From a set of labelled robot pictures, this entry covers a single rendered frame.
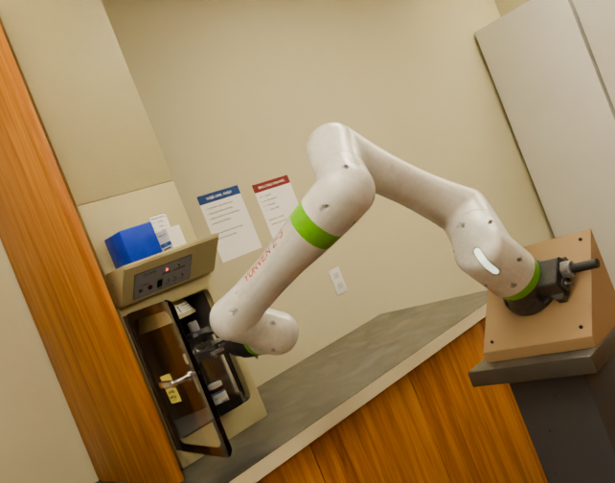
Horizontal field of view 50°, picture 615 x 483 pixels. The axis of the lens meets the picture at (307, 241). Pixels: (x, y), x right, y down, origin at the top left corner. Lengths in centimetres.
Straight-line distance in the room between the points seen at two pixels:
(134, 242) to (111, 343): 27
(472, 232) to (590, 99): 272
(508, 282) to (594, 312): 20
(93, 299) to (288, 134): 148
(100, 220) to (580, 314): 126
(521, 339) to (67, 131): 132
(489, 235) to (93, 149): 111
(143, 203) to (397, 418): 99
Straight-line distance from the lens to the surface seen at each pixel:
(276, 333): 159
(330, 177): 134
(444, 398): 224
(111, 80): 209
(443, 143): 382
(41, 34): 207
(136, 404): 180
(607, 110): 420
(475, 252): 154
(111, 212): 193
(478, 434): 236
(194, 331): 192
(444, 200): 162
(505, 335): 172
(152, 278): 185
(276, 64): 312
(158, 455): 182
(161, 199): 201
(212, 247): 194
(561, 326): 165
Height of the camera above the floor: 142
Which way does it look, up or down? 1 degrees down
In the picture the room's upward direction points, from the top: 22 degrees counter-clockwise
